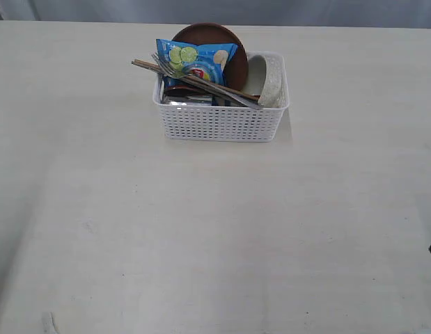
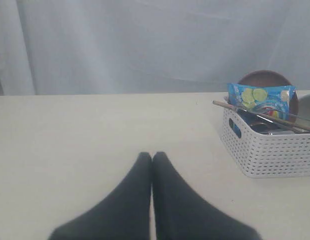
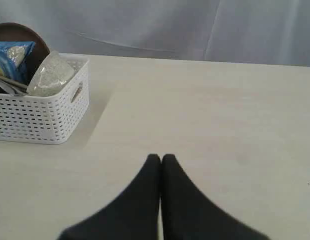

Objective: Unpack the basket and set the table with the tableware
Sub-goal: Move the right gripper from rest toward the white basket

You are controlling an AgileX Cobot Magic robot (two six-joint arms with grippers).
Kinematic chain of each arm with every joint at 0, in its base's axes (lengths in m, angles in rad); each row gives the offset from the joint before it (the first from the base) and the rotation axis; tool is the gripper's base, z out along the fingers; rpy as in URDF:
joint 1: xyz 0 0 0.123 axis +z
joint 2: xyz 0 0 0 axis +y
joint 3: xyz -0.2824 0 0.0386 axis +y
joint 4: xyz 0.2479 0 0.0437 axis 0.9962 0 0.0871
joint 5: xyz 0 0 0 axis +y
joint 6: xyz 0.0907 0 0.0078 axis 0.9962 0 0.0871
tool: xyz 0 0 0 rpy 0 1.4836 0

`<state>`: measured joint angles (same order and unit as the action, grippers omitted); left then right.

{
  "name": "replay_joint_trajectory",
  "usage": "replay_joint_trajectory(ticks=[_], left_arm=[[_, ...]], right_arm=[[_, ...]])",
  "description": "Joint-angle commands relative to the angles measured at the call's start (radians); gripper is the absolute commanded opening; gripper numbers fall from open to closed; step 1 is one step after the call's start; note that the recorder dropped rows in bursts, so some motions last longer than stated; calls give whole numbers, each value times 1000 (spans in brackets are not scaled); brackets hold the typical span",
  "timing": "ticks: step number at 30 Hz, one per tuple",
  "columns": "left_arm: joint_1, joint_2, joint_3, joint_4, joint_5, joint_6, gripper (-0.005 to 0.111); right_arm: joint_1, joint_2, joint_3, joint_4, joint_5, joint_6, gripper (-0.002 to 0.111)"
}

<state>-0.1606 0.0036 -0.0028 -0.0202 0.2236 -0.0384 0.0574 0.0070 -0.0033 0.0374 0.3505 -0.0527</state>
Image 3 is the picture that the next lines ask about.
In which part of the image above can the blue chips bag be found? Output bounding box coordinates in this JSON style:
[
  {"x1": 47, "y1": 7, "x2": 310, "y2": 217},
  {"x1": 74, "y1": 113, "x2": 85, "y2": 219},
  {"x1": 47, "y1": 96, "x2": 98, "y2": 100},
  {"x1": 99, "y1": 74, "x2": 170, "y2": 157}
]
[{"x1": 0, "y1": 41, "x2": 36, "y2": 84}]

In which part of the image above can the brown wooden plate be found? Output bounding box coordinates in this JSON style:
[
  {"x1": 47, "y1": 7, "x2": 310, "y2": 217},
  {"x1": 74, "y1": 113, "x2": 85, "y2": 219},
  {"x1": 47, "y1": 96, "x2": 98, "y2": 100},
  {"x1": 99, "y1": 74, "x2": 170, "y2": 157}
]
[{"x1": 0, "y1": 22, "x2": 50, "y2": 85}]

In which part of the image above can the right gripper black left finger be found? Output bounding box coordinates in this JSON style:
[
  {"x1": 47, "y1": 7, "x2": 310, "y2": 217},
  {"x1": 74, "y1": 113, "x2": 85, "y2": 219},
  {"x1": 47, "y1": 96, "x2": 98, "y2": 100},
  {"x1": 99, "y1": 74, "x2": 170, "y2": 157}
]
[{"x1": 59, "y1": 154, "x2": 161, "y2": 240}]

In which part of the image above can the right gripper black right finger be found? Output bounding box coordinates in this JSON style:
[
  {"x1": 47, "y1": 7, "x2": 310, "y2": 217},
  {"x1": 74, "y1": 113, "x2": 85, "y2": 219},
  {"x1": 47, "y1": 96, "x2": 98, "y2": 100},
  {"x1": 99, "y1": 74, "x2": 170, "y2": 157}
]
[{"x1": 161, "y1": 154, "x2": 268, "y2": 240}]

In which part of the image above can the white perforated plastic basket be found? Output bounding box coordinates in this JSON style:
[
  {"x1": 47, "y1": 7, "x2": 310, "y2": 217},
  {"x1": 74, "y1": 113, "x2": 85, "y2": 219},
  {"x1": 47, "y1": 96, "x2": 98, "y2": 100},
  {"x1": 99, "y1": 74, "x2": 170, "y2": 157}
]
[{"x1": 0, "y1": 53, "x2": 90, "y2": 145}]

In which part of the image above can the silver table knife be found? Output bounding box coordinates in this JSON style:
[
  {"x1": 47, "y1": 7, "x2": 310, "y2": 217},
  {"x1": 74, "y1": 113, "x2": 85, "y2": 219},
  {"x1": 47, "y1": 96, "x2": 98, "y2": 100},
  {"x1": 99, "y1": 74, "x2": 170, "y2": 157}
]
[{"x1": 0, "y1": 75, "x2": 28, "y2": 96}]

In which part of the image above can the speckled ceramic bowl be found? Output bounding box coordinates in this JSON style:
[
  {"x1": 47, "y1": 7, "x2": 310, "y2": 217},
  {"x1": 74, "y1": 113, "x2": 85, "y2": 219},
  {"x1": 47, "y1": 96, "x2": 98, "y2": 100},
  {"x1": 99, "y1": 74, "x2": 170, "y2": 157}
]
[{"x1": 27, "y1": 51, "x2": 75, "y2": 97}]

